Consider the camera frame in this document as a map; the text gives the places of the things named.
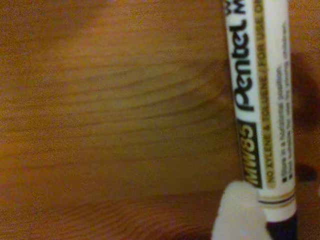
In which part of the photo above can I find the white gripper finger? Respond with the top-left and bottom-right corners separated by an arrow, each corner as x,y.
211,181 -> 270,240

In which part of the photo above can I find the white whiteboard marker black cap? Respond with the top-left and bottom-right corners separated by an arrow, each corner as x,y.
223,0 -> 300,240

